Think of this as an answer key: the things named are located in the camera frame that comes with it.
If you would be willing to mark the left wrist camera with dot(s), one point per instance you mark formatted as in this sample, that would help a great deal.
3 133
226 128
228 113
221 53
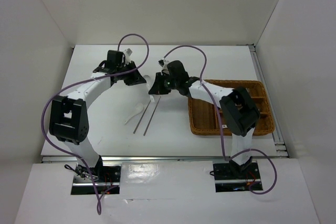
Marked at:
127 54

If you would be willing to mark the aluminium rail front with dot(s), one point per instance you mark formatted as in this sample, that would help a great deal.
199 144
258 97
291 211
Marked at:
120 159

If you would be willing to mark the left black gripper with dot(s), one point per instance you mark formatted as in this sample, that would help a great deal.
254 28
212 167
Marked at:
136 78

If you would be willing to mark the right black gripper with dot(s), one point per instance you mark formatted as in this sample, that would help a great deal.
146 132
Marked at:
157 88

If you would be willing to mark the aluminium rail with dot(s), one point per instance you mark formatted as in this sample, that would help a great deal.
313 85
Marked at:
280 145
120 159

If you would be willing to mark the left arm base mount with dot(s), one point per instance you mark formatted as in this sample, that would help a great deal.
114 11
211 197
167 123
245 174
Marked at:
107 182

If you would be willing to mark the aluminium rail right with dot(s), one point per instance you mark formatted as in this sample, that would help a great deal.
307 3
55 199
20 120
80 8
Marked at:
280 145

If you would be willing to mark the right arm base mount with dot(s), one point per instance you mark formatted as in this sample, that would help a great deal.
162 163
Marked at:
227 181

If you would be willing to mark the grey chopstick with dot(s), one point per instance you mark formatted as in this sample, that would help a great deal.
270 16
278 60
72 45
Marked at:
151 117
141 118

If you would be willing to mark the brown wicker cutlery tray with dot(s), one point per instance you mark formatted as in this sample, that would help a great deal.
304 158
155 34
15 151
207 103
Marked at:
203 117

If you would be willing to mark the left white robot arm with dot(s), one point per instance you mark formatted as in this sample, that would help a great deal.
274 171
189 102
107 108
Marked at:
69 121

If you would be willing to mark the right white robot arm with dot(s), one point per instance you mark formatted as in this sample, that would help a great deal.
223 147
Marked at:
234 105

